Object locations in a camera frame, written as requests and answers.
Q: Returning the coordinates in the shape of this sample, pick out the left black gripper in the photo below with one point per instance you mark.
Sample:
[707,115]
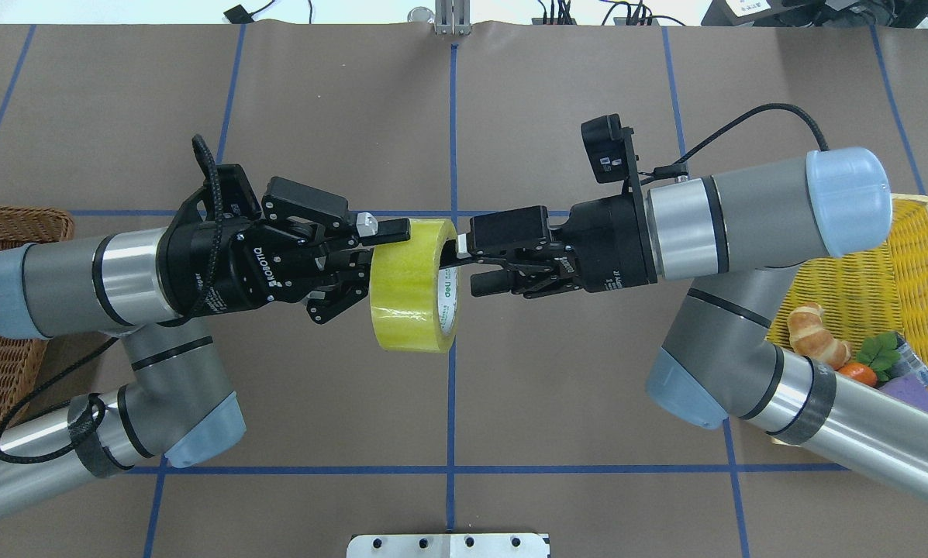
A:
[217,271]

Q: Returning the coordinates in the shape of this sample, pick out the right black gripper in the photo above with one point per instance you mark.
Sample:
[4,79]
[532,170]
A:
[609,246]

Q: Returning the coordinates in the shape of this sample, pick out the yellow tape roll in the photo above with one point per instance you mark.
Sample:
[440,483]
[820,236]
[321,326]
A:
[414,300]

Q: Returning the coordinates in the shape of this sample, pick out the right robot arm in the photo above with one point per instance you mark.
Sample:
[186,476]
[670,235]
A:
[740,238]

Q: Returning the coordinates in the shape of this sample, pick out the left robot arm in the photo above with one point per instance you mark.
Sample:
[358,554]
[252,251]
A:
[181,403]

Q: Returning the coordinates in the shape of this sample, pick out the yellow plastic basket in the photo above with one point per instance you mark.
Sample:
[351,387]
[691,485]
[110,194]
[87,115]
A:
[872,291]

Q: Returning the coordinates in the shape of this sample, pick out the small black device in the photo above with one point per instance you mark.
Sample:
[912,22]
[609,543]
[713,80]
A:
[238,15]

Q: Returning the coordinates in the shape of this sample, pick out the toy croissant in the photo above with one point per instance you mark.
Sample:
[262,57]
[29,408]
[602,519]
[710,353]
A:
[808,336]

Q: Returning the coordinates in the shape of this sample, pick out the orange toy carrot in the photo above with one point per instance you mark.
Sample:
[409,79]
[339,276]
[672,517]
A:
[873,361]

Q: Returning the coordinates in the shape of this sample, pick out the purple foam cube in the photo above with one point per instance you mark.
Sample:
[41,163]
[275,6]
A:
[909,389]

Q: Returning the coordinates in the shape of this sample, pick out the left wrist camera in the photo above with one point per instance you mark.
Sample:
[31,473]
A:
[226,193]

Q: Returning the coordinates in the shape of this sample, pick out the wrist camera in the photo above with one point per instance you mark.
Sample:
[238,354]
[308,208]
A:
[226,193]
[608,146]

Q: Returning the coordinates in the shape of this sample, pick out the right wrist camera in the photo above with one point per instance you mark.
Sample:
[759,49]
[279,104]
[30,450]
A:
[608,146]

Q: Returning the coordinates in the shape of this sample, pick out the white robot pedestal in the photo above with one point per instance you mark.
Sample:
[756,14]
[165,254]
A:
[493,544]

